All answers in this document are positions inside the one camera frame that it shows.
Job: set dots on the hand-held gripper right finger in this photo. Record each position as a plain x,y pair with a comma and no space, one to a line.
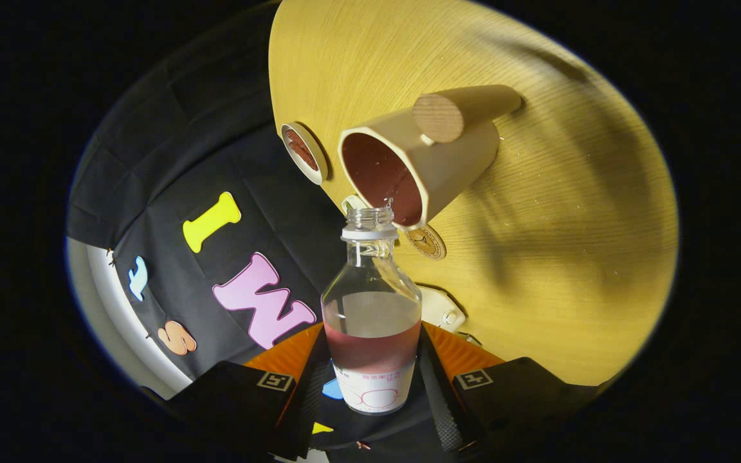
441,399

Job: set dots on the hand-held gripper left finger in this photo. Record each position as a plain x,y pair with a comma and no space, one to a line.
306,405

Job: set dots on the clear juice bottle pink label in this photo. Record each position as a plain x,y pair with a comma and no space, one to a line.
370,321

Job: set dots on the round wooden coaster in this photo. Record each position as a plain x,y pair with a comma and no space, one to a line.
428,243

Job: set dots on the white toaster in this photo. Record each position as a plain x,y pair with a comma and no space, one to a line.
438,308

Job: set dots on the white divided dish with grains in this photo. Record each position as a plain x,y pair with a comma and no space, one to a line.
351,204

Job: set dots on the wooden table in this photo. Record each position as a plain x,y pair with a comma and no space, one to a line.
570,225

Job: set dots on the round white plate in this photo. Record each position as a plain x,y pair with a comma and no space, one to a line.
319,161

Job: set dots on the red meat piece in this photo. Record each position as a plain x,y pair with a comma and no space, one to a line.
301,150

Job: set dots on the black backdrop cloth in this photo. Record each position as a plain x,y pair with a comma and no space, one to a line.
171,161

